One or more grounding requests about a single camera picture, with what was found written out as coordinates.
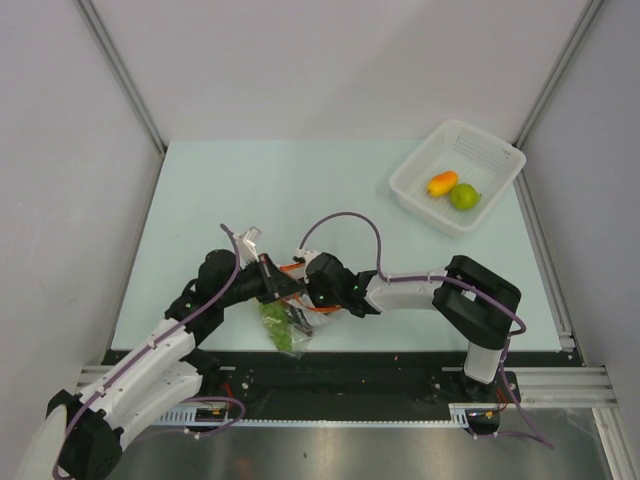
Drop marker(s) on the left aluminium frame post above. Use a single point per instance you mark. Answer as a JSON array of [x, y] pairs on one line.
[[114, 60]]

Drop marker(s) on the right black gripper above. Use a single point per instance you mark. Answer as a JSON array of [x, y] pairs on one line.
[[310, 284]]

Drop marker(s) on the right aluminium frame post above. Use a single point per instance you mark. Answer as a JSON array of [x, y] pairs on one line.
[[568, 54]]

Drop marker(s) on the clear zip top bag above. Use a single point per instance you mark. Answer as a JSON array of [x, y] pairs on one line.
[[317, 318]]

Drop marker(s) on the aluminium rail right side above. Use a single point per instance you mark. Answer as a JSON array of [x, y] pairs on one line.
[[550, 280]]

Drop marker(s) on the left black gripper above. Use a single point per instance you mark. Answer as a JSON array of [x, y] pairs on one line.
[[275, 283]]

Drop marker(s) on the green fake grapes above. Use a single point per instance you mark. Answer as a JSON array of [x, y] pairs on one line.
[[276, 320]]

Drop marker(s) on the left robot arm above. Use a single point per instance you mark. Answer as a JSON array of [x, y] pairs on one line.
[[85, 434]]

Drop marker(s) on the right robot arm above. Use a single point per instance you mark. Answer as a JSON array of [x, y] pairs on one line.
[[478, 303]]

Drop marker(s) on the orange fake mango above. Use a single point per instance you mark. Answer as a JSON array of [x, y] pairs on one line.
[[441, 184]]

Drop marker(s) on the white cable duct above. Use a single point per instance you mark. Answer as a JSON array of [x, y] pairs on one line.
[[456, 416]]

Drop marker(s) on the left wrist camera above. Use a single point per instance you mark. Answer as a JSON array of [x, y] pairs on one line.
[[247, 245]]

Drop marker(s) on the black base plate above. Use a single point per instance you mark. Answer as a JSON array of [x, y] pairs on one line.
[[368, 409]]

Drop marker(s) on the brown fake fig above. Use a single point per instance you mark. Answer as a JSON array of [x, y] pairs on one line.
[[300, 321]]

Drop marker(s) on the aluminium frame post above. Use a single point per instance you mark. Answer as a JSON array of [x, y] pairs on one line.
[[568, 54], [114, 60]]

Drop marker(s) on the white plastic basket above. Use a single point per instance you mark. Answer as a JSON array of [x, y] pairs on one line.
[[480, 159]]

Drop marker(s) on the green fake pear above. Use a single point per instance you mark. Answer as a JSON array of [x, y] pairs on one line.
[[464, 196]]

